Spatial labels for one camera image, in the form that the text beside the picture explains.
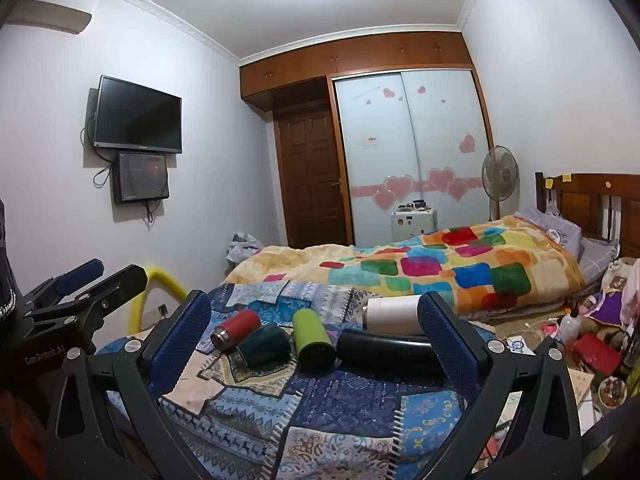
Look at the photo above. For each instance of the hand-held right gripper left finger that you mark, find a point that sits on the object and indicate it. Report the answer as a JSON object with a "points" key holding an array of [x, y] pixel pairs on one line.
{"points": [[180, 340]]}

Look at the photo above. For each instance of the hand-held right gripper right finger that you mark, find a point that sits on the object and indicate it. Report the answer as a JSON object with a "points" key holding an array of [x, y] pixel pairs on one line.
{"points": [[445, 342]]}

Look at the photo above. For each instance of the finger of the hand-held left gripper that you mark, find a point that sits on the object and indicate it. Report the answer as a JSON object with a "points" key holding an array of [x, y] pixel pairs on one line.
{"points": [[117, 285], [80, 275]]}

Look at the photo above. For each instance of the white cup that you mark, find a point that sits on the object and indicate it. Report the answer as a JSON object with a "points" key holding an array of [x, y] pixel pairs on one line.
{"points": [[395, 315]]}

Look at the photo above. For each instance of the red steel cup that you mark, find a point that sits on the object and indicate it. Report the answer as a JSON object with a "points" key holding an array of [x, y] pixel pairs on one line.
{"points": [[239, 329]]}

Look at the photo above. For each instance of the black cup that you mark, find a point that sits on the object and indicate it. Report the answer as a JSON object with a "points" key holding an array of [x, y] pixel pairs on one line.
{"points": [[385, 354]]}

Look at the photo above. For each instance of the dark green cup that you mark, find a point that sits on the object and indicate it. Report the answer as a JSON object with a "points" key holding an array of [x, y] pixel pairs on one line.
{"points": [[266, 346]]}

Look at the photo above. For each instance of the lime green cup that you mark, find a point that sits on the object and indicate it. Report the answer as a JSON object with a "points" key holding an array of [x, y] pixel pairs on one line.
{"points": [[312, 340]]}

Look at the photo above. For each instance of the yellow foam tube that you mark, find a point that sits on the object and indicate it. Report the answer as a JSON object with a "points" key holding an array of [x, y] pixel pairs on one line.
{"points": [[167, 285]]}

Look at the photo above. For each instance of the colourful checked blanket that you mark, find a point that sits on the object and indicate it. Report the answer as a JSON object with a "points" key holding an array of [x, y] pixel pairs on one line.
{"points": [[430, 265]]}

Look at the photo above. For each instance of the grey clothes heap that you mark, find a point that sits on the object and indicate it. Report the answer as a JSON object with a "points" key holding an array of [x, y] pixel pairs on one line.
{"points": [[242, 249]]}

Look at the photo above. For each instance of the white box appliance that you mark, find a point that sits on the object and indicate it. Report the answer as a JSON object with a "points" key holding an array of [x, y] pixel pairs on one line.
{"points": [[414, 225]]}

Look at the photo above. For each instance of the clear plastic bottle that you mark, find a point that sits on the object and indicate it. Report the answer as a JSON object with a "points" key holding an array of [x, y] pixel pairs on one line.
{"points": [[570, 329]]}

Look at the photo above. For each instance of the blue patchwork blanket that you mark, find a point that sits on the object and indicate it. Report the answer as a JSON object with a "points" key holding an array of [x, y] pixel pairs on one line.
{"points": [[320, 410]]}

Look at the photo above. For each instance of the red box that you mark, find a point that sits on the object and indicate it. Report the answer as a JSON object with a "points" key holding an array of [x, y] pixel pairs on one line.
{"points": [[597, 355]]}

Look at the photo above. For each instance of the grey printed pillow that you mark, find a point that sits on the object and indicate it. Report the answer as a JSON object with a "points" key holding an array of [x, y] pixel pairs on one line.
{"points": [[552, 232]]}

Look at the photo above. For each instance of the grey checked pillow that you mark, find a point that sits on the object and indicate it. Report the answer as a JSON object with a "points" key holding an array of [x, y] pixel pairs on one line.
{"points": [[597, 257]]}

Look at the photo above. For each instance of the small round bowl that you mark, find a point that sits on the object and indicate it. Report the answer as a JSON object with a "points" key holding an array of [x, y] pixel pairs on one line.
{"points": [[612, 392]]}

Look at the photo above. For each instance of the standing fan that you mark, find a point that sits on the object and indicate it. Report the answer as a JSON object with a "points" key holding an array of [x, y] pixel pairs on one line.
{"points": [[500, 170]]}

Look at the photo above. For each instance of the printed fabric bag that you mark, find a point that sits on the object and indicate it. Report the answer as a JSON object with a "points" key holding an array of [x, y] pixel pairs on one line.
{"points": [[622, 295]]}

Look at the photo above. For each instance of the wooden bed headboard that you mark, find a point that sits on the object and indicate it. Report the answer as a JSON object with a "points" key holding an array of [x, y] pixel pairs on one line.
{"points": [[590, 200]]}

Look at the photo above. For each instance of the brown wooden door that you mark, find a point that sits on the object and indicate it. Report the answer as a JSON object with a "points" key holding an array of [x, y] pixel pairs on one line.
{"points": [[310, 180]]}

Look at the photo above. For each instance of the wooden wardrobe with glass doors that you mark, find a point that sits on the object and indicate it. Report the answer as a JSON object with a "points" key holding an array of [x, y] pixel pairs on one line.
{"points": [[380, 125]]}

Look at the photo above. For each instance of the white air conditioner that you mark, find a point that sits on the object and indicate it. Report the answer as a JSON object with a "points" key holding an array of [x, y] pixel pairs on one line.
{"points": [[55, 10]]}

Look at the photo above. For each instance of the small wall monitor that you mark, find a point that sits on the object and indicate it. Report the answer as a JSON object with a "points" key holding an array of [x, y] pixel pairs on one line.
{"points": [[141, 177]]}

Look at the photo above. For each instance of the wall television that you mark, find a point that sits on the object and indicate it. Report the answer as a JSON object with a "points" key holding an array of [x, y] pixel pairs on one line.
{"points": [[137, 115]]}

